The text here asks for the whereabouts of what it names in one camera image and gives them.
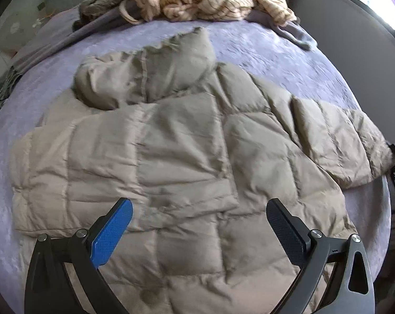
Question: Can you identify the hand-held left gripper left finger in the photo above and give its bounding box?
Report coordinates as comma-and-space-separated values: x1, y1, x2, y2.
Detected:
25, 198, 133, 314

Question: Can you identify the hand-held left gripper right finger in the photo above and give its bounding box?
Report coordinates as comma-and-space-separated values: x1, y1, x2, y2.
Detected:
266, 198, 375, 314

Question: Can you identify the beige puffer jacket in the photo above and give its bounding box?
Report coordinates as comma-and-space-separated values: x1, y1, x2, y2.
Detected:
9, 26, 395, 314

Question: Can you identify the lavender embossed bed blanket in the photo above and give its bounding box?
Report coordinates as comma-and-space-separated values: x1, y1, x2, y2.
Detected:
0, 7, 391, 314

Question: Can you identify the window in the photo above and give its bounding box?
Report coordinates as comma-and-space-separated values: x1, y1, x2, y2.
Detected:
335, 0, 395, 40

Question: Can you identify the dark fringed cloth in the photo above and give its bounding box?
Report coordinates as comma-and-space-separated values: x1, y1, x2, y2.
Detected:
0, 65, 24, 118

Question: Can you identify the grey fleece cloth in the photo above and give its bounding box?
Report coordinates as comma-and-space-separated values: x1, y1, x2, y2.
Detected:
250, 8, 317, 51

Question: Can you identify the brown fuzzy blanket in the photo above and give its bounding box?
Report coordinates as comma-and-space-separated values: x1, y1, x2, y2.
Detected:
74, 0, 136, 23

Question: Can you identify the cream striped fleece blanket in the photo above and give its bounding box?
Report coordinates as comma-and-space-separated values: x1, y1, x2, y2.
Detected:
120, 0, 298, 27

